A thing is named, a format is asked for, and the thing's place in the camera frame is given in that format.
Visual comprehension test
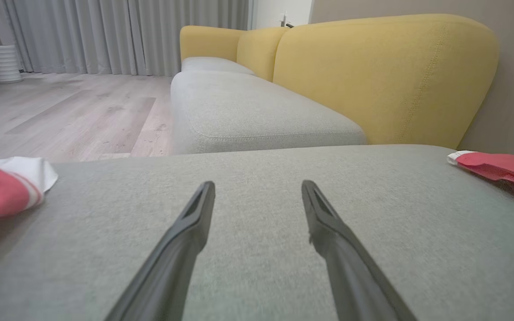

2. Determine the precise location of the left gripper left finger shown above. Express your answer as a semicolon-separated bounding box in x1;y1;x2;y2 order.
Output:
104;181;216;321

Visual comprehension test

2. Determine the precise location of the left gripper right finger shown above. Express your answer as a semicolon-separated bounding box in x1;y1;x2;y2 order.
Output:
302;180;418;321

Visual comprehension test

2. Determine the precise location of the large grey sofa seat cushion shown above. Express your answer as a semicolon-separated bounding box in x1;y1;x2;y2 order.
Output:
0;144;514;321

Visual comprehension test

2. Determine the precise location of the wide yellow sofa backrest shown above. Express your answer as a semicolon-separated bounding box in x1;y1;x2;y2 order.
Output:
273;13;500;150

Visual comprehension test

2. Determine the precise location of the small grey sofa seat cushion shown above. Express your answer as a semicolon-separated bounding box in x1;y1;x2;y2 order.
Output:
181;56;256;76

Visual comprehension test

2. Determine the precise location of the yellow sofa end backrest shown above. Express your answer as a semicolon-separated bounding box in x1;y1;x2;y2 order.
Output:
179;25;246;63

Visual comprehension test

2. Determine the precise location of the narrow yellow sofa backrest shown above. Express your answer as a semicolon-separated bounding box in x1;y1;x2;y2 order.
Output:
236;27;290;82

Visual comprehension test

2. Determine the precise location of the grey pleated curtain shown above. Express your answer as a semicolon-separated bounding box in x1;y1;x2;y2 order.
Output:
0;0;251;76

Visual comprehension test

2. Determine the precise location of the white ribbed round bin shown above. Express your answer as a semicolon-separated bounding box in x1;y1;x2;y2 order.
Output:
0;45;23;84

